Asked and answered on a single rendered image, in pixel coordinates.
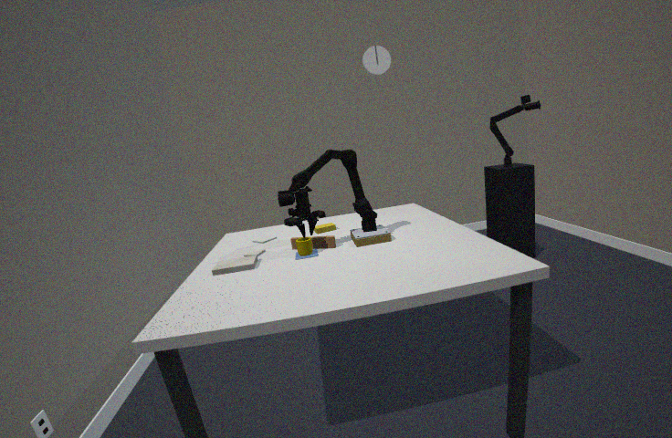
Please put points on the tan wooden flat bar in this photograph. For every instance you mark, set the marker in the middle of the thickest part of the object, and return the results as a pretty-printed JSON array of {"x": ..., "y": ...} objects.
[{"x": 318, "y": 242}]

